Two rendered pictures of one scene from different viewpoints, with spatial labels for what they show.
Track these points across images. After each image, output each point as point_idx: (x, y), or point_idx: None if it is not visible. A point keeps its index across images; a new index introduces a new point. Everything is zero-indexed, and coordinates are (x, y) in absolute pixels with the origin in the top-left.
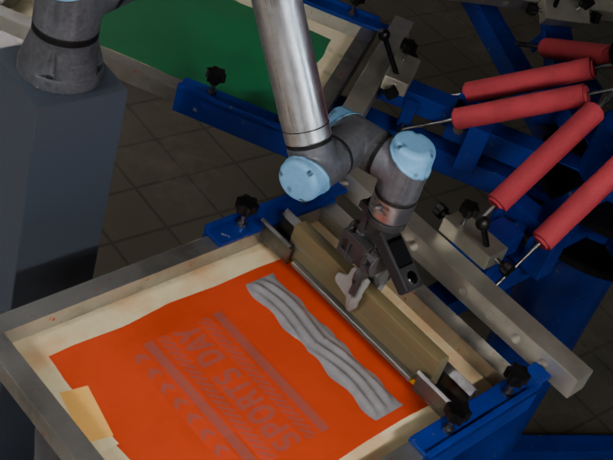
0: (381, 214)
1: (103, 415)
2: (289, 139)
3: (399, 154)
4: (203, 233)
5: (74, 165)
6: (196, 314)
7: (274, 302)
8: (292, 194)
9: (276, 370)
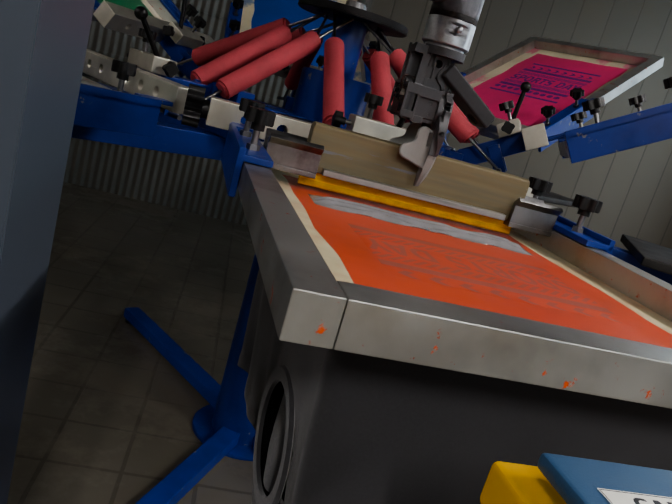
0: (462, 38)
1: None
2: None
3: None
4: (238, 162)
5: (58, 81)
6: (345, 230)
7: (354, 208)
8: None
9: (454, 247)
